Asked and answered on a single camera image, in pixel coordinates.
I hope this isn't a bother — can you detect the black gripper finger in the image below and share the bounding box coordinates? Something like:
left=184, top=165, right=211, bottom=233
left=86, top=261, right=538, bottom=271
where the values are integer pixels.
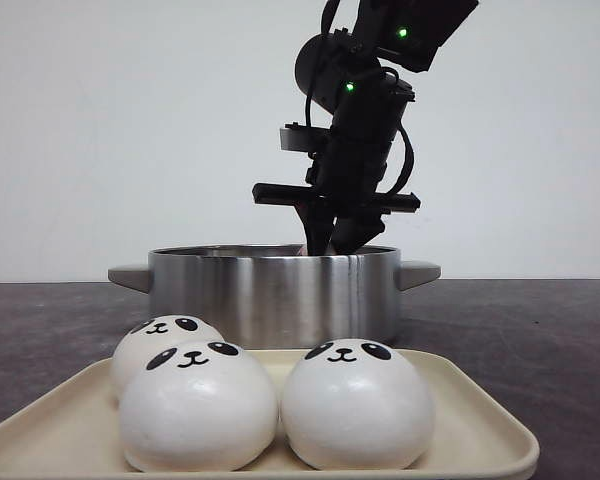
left=332, top=212, right=385, bottom=255
left=295, top=199, right=335, bottom=256

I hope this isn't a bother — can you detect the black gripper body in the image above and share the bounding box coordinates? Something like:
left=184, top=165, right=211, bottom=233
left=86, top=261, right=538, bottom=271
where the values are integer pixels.
left=252, top=134, right=421, bottom=216

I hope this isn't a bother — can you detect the panda bun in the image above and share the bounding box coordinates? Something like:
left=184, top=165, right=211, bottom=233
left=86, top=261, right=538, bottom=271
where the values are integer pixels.
left=281, top=338, right=436, bottom=470
left=119, top=340, right=278, bottom=472
left=110, top=315, right=224, bottom=398

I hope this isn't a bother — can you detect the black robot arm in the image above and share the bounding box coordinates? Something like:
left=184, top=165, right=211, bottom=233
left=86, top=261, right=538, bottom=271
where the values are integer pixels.
left=253, top=1, right=478, bottom=255

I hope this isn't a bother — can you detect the stainless steel pot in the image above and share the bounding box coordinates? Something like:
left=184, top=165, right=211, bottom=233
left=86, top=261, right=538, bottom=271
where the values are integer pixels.
left=108, top=244, right=441, bottom=349

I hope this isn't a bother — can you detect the cream plastic tray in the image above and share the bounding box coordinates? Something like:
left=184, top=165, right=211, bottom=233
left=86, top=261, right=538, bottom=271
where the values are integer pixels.
left=0, top=350, right=540, bottom=479

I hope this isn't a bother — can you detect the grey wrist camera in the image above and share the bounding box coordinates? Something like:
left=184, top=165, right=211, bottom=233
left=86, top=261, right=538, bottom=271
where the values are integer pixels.
left=280, top=122, right=330, bottom=153

